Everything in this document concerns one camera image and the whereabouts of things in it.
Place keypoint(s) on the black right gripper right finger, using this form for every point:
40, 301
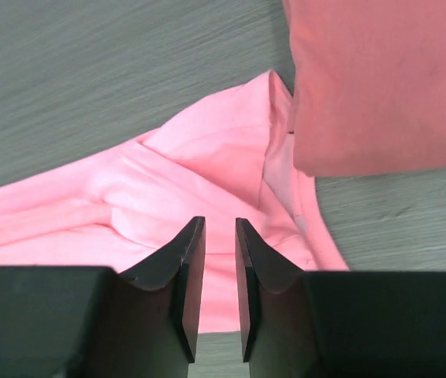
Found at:
296, 323

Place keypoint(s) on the light pink t shirt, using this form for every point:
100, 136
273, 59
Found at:
227, 156

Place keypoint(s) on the folded salmon t shirt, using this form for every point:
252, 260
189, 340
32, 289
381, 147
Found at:
370, 86

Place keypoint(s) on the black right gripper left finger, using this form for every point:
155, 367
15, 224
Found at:
90, 321

